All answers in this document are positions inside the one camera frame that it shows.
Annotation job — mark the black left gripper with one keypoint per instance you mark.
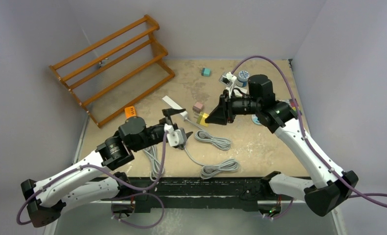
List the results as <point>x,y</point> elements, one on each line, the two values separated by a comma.
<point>168,112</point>

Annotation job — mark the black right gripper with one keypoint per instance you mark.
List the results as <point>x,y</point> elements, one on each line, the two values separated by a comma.
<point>225,112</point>

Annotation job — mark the yellow charger plug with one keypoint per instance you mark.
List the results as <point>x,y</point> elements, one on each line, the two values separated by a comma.
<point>201,119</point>

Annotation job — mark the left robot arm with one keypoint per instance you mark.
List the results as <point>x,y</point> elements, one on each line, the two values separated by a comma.
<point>91,178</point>

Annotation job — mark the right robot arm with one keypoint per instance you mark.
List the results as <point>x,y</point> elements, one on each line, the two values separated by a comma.
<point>328,186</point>

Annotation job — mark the pink charger plug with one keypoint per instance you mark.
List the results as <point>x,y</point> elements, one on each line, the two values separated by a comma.
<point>198,107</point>

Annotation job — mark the teal charger plug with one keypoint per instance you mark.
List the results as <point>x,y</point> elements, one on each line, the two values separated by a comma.
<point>206,72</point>

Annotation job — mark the white power strip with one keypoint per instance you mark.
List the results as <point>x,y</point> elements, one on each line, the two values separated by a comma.
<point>175,105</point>

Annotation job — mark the blue white oval toy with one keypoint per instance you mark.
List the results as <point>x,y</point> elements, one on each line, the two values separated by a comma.
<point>255,120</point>

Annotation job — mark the round blue white jar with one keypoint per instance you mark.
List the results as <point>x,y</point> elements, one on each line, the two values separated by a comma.
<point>242,78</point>

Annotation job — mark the orange power strip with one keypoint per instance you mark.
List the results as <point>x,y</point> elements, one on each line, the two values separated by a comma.
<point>130,111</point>

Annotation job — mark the coloured marker pen set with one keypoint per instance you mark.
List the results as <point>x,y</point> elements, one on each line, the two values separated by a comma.
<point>295,106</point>

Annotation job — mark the wooden shoe rack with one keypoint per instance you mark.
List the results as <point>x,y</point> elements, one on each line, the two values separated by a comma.
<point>158,53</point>

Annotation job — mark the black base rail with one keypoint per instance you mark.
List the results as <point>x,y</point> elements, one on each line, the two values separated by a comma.
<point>249,194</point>

